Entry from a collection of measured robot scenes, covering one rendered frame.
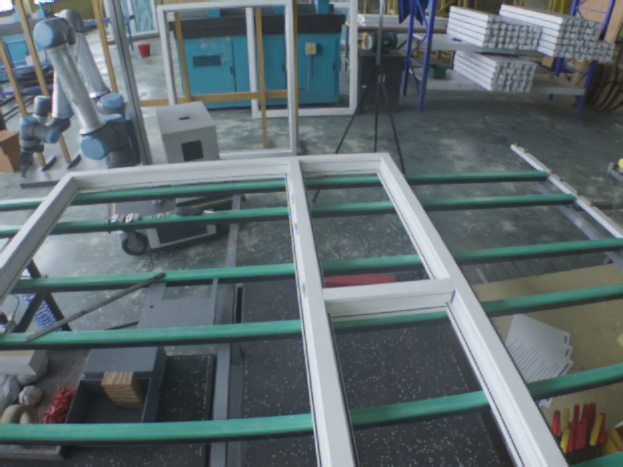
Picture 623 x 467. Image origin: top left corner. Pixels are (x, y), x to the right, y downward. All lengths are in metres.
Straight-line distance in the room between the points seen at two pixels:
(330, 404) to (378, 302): 0.36
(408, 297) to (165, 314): 0.70
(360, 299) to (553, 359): 0.74
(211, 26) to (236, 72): 0.64
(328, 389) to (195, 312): 0.48
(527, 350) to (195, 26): 4.72
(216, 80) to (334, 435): 4.85
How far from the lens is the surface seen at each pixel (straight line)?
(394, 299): 1.11
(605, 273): 2.02
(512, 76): 5.67
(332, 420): 0.85
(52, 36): 2.22
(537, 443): 0.94
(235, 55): 5.22
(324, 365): 0.92
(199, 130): 2.51
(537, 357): 1.48
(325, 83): 5.34
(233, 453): 1.24
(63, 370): 1.55
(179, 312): 1.19
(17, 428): 1.13
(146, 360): 1.32
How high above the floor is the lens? 1.69
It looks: 36 degrees down
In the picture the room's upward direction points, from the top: straight up
